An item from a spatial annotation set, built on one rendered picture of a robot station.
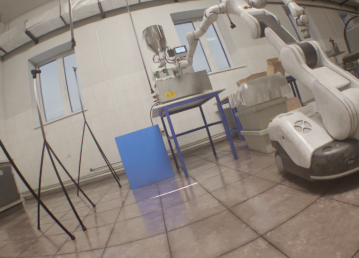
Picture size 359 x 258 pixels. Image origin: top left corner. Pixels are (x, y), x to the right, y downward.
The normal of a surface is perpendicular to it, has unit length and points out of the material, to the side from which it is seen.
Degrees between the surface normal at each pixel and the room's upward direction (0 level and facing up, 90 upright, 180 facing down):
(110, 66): 90
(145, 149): 90
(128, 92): 90
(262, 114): 96
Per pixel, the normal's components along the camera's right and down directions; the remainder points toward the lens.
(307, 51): -0.07, -0.09
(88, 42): 0.15, -0.08
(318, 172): -0.87, 0.26
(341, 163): -0.55, 0.13
